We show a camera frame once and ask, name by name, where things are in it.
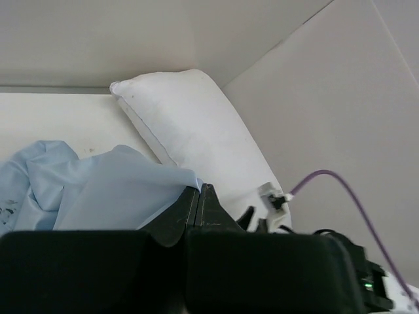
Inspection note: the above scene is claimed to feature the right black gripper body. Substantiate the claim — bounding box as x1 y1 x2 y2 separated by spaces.
236 206 393 311

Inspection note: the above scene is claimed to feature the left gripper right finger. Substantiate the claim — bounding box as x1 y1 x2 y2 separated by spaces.
195 184 247 232

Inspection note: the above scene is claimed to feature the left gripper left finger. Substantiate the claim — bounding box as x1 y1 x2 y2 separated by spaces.
139 187 200 247

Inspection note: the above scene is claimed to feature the white pillow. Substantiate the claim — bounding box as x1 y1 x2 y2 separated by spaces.
109 69 281 218

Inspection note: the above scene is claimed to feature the light blue pillowcase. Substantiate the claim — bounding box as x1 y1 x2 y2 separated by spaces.
1 141 202 234

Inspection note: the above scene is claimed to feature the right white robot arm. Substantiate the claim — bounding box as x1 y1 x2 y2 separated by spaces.
236 206 418 313

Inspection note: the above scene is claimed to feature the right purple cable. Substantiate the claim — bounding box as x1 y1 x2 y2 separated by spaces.
287 169 419 304

